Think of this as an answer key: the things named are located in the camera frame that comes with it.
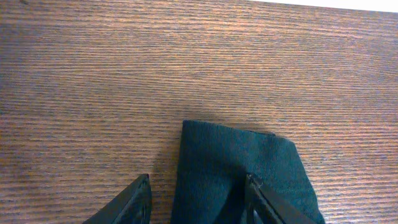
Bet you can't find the dark green t-shirt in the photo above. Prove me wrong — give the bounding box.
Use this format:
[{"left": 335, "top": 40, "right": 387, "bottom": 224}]
[{"left": 171, "top": 120, "right": 325, "bottom": 224}]

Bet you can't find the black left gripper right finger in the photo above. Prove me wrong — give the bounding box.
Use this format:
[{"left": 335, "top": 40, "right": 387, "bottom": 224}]
[{"left": 244, "top": 173, "right": 315, "bottom": 224}]

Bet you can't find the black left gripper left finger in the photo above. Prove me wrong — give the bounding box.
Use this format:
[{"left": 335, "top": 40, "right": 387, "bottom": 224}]
[{"left": 83, "top": 174, "right": 152, "bottom": 224}]

